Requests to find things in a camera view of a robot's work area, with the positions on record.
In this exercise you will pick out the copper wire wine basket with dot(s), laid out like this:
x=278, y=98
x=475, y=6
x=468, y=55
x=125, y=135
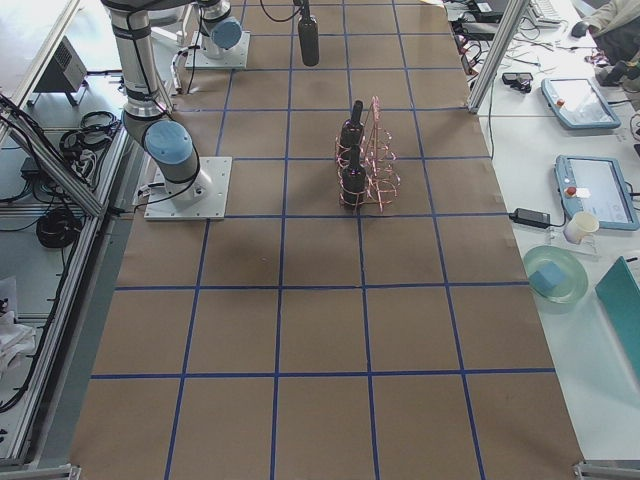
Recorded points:
x=377, y=158

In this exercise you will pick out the white crumpled cloth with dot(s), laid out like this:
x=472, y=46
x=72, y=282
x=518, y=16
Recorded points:
x=17, y=340

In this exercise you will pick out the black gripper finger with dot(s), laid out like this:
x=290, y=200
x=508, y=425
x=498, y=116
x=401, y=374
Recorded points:
x=304, y=7

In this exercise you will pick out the blue foam cube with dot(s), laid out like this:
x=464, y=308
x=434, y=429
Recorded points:
x=546, y=277

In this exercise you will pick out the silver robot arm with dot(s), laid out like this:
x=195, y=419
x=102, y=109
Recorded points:
x=166, y=141
x=220, y=30

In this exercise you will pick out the black webcam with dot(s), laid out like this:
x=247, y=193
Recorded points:
x=519, y=81

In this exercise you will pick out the blue teach pendant near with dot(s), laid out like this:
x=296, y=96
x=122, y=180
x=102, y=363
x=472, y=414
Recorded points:
x=595, y=185

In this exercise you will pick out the dark wine bottle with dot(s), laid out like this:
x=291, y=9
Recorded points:
x=308, y=36
x=353, y=179

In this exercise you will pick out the grey electronics box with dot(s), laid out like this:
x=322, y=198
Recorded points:
x=65, y=73

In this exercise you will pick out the green glass bowl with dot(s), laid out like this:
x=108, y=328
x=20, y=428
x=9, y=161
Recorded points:
x=574, y=287

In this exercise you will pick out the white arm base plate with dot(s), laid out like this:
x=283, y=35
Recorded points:
x=209, y=56
x=206, y=198

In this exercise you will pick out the teal folder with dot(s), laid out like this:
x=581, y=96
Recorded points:
x=618, y=292

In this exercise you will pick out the dark wine bottle in basket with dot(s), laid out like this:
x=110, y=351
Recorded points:
x=353, y=179

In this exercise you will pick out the aluminium frame post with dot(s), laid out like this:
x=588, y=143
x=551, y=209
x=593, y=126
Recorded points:
x=508, y=26

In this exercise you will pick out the blue teach pendant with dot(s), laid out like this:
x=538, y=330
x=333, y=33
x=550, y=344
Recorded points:
x=578, y=103
x=595, y=185

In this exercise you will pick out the blue teach pendant far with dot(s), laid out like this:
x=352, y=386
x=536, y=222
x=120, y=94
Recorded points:
x=578, y=103

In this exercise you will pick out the black power adapter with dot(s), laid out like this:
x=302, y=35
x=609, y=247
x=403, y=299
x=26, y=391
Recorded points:
x=533, y=218

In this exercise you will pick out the white paper cup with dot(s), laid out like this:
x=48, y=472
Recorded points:
x=581, y=225

